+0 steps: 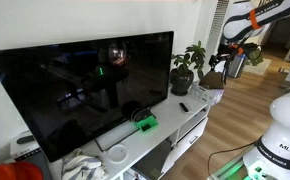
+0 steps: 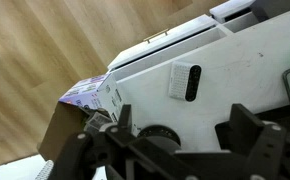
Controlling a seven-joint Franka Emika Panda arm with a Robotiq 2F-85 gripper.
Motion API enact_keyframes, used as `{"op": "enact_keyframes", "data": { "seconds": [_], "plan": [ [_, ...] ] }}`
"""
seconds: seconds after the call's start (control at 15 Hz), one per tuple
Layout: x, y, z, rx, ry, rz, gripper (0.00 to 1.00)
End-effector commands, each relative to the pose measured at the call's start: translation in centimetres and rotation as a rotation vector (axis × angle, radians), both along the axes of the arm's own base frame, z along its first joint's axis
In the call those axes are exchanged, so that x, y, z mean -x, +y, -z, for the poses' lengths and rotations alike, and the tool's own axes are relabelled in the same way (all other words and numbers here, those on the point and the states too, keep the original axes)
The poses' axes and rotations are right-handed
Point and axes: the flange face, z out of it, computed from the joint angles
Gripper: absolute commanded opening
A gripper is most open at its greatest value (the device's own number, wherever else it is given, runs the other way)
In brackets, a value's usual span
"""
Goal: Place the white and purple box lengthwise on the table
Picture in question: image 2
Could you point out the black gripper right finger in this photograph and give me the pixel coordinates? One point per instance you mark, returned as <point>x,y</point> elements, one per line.
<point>245,126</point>

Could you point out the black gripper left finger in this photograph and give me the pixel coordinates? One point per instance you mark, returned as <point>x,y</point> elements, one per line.
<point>121,116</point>

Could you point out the grey snack pouch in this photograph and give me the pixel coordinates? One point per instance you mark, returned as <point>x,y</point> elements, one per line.
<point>96,121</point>

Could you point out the white TV stand cabinet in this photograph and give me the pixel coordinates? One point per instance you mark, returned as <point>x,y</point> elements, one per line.
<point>238,66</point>

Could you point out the white and black remote control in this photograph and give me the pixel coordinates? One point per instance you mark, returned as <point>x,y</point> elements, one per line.
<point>181,81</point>

